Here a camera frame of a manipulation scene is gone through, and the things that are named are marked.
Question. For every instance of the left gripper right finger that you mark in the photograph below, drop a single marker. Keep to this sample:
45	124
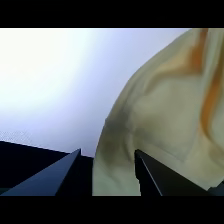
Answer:
160	176

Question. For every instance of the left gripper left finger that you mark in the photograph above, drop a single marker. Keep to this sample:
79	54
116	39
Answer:
55	178

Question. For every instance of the cream garment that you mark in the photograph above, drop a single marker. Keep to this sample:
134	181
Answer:
156	110

